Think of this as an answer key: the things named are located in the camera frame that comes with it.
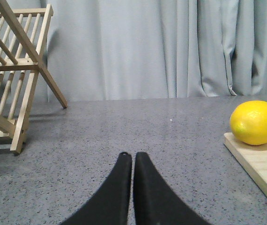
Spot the light wooden cutting board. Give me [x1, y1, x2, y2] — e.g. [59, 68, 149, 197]
[224, 133, 267, 197]

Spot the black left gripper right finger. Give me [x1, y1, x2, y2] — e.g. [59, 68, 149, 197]
[133, 152, 209, 225]

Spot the yellow lemon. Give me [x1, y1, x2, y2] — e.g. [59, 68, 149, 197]
[230, 100, 267, 145]

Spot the wooden dish drying rack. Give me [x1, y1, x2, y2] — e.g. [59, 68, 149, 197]
[0, 0, 67, 154]

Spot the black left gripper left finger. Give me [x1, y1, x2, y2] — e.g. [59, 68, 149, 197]
[62, 152, 132, 225]

